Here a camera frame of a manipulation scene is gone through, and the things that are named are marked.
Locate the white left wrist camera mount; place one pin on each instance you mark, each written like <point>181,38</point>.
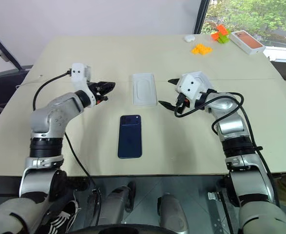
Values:
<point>79,73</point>

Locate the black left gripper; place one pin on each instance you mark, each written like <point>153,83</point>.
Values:
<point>95,89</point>

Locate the black sneaker with white stripes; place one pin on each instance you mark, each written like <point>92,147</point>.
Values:
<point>64,214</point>

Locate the dark furniture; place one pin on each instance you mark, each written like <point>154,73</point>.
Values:
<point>4,90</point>

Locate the white window sill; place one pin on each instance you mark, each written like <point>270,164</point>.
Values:
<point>284,53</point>

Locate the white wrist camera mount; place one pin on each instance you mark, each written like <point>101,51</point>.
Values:
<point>79,73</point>
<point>190,85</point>

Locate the small white earbud case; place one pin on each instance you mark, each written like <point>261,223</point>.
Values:
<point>189,38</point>

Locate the black grey slanted frame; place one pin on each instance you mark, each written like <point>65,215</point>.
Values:
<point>2,51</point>

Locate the green toy block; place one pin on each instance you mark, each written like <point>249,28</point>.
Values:
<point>223,39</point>

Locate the dark grey rounded shape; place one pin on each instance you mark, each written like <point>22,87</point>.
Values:
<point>173,214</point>
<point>118,204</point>

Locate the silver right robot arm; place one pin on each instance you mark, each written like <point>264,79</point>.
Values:
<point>233,126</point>

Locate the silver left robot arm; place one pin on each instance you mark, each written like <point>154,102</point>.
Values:
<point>52,114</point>

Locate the white phone box base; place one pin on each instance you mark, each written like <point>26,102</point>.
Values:
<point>144,90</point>

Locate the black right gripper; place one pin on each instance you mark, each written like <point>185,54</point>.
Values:
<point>182,102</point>

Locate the yellow toy block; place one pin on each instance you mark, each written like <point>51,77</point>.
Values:
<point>201,49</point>

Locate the small metal bracket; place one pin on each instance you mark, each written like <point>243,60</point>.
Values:
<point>214,196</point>

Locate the dark window frame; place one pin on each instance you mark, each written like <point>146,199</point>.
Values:
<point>202,14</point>

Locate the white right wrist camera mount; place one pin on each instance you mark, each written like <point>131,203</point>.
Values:
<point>190,85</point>

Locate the dark blue phone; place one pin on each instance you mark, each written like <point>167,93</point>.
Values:
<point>130,139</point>

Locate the white box with orange print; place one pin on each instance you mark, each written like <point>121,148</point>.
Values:
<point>248,41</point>

